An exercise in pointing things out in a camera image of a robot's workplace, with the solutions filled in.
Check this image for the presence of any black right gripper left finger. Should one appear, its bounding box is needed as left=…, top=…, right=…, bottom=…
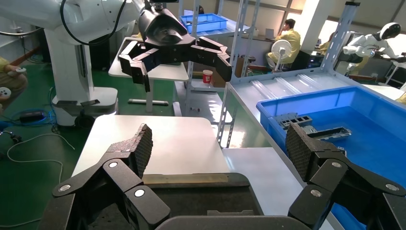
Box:
left=38, top=123, right=172, bottom=230

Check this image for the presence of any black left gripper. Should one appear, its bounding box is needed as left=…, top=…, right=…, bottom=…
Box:
left=118, top=8, right=233, bottom=92

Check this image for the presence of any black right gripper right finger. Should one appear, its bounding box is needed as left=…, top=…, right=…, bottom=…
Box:
left=285, top=122, right=406, bottom=230

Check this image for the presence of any long grey metal part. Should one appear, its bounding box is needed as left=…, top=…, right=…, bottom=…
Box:
left=301, top=126, right=352, bottom=142

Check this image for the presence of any grey block metal part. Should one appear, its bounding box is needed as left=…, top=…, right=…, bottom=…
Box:
left=273, top=113, right=313, bottom=130

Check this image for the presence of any black container tray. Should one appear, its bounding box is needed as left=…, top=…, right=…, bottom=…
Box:
left=89, top=172, right=264, bottom=230

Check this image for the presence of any brown cardboard carton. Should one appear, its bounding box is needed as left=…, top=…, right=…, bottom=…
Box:
left=211, top=57, right=245, bottom=88

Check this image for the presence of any small blue plastic bin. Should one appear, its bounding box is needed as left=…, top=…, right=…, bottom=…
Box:
left=179, top=13, right=228, bottom=35

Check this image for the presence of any large blue plastic bin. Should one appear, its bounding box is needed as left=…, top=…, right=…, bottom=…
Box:
left=256, top=85, right=406, bottom=230

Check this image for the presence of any slim grey metal rack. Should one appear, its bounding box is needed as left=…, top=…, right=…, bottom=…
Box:
left=172, top=0, right=258, bottom=125

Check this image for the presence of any white side table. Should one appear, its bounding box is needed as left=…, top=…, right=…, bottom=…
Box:
left=363, top=60, right=406, bottom=101

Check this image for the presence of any white standing fan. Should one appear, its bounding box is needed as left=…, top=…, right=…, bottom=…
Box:
left=271, top=39, right=293, bottom=73

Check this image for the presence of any white robot column base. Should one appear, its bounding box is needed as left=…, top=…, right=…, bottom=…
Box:
left=44, top=28, right=119, bottom=127

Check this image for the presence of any black power brick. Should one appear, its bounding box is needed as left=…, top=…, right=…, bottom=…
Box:
left=19, top=110, right=45, bottom=124

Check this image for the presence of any white humanoid robot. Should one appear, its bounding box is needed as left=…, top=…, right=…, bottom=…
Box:
left=342, top=22, right=406, bottom=77

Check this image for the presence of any white pedestal table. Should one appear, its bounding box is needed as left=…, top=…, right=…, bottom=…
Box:
left=108, top=36, right=190, bottom=114

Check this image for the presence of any white floor cable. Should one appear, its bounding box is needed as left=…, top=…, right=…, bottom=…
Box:
left=6, top=133, right=76, bottom=229

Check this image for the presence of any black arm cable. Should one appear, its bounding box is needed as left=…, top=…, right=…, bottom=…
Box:
left=59, top=0, right=128, bottom=47

